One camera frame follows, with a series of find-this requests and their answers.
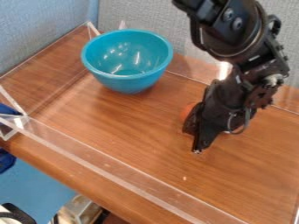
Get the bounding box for clear acrylic barrier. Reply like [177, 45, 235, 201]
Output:
[0, 24, 299, 224]

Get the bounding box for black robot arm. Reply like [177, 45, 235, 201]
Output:
[173, 0, 290, 153]

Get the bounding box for black and white object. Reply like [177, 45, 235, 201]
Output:
[0, 203, 36, 224]

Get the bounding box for blue bowl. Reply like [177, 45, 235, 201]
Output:
[80, 29, 174, 94]

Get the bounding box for clear plastic container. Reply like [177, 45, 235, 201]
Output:
[58, 195, 103, 224]

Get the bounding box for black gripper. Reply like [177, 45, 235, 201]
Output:
[182, 80, 257, 154]

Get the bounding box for blue clamp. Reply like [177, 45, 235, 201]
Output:
[0, 102, 23, 174]

